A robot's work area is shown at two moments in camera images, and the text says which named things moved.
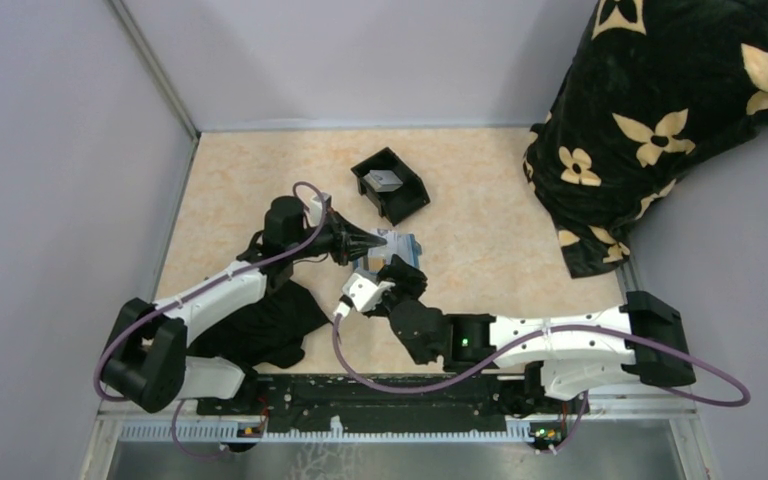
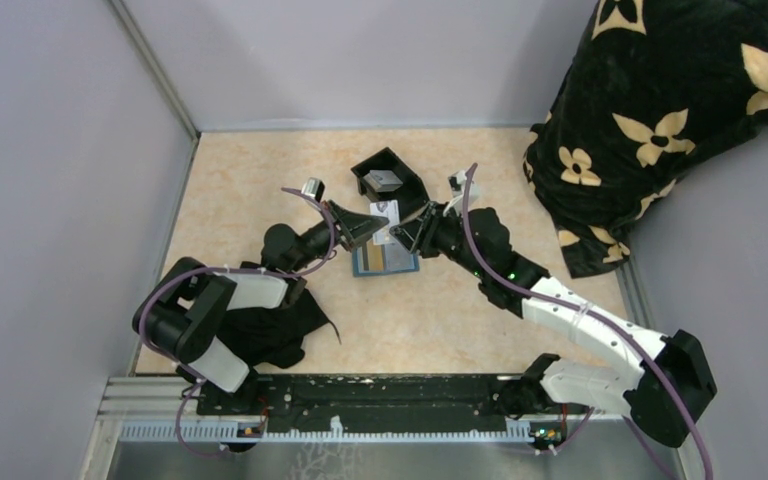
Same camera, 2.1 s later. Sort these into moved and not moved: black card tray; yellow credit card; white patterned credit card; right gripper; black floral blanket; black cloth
Moved: right gripper; white patterned credit card
Not moved: yellow credit card; black cloth; black floral blanket; black card tray
